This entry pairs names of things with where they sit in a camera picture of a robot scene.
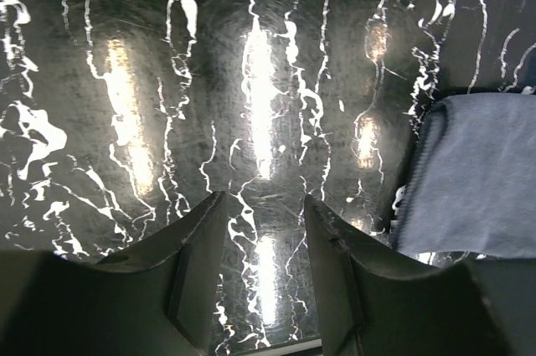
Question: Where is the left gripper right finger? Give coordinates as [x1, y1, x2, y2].
[304, 194, 519, 355]

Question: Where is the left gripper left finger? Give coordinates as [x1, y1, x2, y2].
[1, 192, 227, 355]

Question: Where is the dark blue towel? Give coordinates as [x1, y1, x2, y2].
[391, 93, 535, 259]

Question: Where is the black marbled table mat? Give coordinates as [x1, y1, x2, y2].
[1, 0, 535, 355]

